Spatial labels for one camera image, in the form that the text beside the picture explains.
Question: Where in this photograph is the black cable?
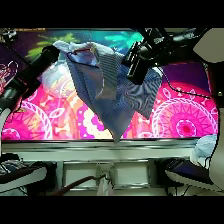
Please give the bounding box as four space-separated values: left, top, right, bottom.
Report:
162 66 214 100

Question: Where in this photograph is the red-brown cable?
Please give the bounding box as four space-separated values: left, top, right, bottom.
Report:
49 175 108 197

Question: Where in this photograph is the light blue garment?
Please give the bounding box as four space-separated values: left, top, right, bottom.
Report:
192 133 218 168

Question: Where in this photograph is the blue-grey striped long-sleeved shirt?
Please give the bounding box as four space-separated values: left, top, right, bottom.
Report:
53 39 164 144

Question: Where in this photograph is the silver frame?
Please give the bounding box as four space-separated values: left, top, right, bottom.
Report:
0 138 224 197

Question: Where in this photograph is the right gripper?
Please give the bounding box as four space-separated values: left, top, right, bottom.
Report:
121 41 158 86

